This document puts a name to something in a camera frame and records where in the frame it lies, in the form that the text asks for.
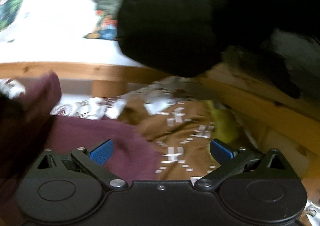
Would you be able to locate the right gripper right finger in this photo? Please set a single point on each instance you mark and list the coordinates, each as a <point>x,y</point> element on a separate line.
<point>272,165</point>

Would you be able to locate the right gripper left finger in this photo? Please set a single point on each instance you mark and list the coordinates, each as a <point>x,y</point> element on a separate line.
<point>80,162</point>

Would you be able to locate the maroon long sleeve shirt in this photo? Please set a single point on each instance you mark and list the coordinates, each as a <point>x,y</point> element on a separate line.
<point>27,128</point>

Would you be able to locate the yellow green cloth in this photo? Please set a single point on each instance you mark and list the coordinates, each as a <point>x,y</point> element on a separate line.
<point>225,126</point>

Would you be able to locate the wooden bed headboard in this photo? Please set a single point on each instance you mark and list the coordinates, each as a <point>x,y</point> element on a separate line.
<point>274,119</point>

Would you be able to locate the brown PF patterned duvet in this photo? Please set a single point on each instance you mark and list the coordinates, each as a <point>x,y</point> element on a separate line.
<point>184,146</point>

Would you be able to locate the black puffer jacket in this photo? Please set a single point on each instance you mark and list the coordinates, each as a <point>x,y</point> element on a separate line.
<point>276,41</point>

